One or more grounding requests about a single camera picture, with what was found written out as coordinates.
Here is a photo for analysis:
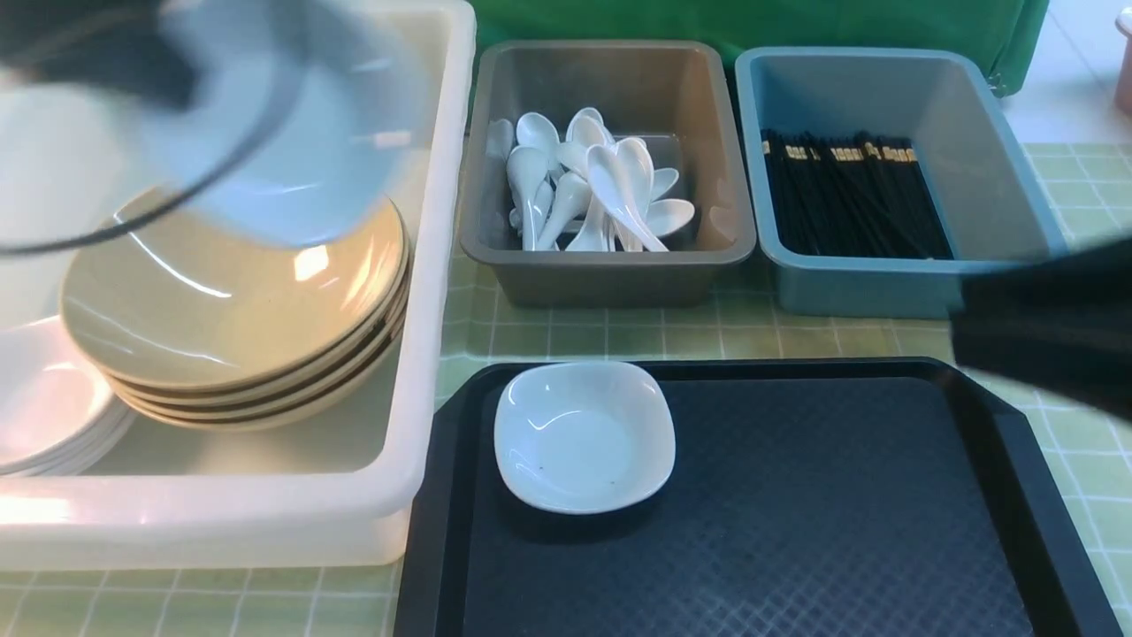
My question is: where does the pile of white spoons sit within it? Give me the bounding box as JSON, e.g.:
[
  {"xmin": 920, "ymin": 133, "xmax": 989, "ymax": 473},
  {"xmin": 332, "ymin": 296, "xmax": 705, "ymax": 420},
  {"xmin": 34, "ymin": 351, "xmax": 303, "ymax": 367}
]
[{"xmin": 486, "ymin": 106, "xmax": 696, "ymax": 253}]

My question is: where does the black plastic serving tray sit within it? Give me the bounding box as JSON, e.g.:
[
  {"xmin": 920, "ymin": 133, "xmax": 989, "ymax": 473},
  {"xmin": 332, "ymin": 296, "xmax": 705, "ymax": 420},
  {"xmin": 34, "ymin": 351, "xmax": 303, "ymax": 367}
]
[{"xmin": 392, "ymin": 358, "xmax": 1121, "ymax": 636}]

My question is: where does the grey plastic spoon bin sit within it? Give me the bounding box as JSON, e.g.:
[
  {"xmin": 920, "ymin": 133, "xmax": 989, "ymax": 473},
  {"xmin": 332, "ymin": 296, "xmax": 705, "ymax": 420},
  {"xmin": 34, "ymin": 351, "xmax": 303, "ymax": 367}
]
[{"xmin": 456, "ymin": 40, "xmax": 757, "ymax": 308}]

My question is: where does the stack of white plates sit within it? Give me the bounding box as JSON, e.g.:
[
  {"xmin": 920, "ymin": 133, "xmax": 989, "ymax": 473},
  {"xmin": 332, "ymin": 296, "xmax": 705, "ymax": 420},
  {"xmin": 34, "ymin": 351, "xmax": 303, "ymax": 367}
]
[{"xmin": 1, "ymin": 316, "xmax": 137, "ymax": 479}]

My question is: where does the blue plastic chopstick bin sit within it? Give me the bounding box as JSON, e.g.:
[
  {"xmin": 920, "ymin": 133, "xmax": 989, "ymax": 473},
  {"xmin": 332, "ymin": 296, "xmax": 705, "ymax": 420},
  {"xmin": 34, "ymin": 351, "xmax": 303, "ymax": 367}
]
[{"xmin": 735, "ymin": 48, "xmax": 1067, "ymax": 319}]

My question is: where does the bundle of black chopsticks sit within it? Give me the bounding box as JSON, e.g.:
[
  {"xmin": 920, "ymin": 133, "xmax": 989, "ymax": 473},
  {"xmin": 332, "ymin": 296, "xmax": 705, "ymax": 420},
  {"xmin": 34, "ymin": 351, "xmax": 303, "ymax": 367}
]
[{"xmin": 761, "ymin": 128, "xmax": 955, "ymax": 261}]

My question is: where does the top stacked tan bowl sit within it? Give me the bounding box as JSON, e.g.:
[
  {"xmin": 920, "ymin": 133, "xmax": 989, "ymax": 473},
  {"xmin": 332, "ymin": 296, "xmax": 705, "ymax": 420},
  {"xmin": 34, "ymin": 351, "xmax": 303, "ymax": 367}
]
[{"xmin": 104, "ymin": 270, "xmax": 411, "ymax": 411}]

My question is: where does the tan noodle bowl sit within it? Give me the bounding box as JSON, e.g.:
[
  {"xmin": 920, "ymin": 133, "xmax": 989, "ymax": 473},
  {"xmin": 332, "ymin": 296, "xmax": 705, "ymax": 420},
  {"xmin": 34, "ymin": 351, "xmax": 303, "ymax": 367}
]
[{"xmin": 59, "ymin": 197, "xmax": 409, "ymax": 391}]

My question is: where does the pink object at edge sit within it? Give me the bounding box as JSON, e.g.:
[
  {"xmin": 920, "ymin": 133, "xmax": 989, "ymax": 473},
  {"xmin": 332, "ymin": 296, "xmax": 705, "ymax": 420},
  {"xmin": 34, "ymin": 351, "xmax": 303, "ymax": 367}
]
[{"xmin": 1114, "ymin": 5, "xmax": 1132, "ymax": 117}]

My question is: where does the white square dish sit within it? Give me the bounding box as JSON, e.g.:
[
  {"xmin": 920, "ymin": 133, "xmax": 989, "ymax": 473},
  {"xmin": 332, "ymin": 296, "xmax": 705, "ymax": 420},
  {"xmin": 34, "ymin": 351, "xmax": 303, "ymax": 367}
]
[
  {"xmin": 138, "ymin": 1, "xmax": 427, "ymax": 249},
  {"xmin": 494, "ymin": 360, "xmax": 677, "ymax": 516}
]

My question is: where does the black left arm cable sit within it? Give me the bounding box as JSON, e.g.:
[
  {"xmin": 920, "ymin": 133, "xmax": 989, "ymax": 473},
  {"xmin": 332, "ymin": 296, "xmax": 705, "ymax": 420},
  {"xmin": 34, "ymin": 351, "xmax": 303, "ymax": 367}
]
[{"xmin": 0, "ymin": 0, "xmax": 310, "ymax": 257}]

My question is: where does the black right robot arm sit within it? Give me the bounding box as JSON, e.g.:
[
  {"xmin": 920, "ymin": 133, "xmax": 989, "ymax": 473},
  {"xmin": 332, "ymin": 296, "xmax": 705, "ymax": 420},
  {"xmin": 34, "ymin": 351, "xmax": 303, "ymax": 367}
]
[{"xmin": 949, "ymin": 238, "xmax": 1131, "ymax": 422}]

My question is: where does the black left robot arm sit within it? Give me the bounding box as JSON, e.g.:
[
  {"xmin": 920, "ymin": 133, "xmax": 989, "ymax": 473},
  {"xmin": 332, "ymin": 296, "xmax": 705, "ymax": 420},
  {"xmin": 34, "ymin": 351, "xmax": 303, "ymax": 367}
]
[{"xmin": 1, "ymin": 1, "xmax": 201, "ymax": 111}]

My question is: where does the stacked tan bowl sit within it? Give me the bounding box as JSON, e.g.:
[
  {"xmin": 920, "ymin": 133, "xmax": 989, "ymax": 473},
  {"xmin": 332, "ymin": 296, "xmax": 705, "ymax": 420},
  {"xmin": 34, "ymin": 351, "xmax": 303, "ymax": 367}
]
[
  {"xmin": 111, "ymin": 318, "xmax": 403, "ymax": 428},
  {"xmin": 118, "ymin": 334, "xmax": 402, "ymax": 433},
  {"xmin": 104, "ymin": 270, "xmax": 411, "ymax": 411}
]

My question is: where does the green cloth backdrop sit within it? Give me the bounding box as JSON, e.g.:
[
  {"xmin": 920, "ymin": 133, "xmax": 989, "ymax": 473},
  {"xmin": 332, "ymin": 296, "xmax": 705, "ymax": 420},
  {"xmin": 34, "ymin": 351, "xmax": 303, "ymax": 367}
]
[{"xmin": 472, "ymin": 1, "xmax": 1048, "ymax": 96}]

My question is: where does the white ceramic soup spoon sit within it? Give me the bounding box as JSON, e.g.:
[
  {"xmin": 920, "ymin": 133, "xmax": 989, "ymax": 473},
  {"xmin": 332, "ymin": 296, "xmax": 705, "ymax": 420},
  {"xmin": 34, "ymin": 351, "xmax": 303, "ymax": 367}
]
[{"xmin": 586, "ymin": 145, "xmax": 668, "ymax": 251}]

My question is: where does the bottom stacked tan bowl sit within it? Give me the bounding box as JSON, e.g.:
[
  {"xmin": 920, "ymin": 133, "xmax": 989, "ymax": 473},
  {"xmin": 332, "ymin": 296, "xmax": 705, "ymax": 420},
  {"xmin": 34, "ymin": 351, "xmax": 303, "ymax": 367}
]
[{"xmin": 118, "ymin": 334, "xmax": 402, "ymax": 433}]

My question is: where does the large white plastic tub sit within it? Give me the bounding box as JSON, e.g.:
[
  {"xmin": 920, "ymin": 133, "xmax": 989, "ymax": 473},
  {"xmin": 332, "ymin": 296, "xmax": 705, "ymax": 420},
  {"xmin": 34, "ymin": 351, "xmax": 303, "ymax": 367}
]
[{"xmin": 3, "ymin": 1, "xmax": 475, "ymax": 573}]

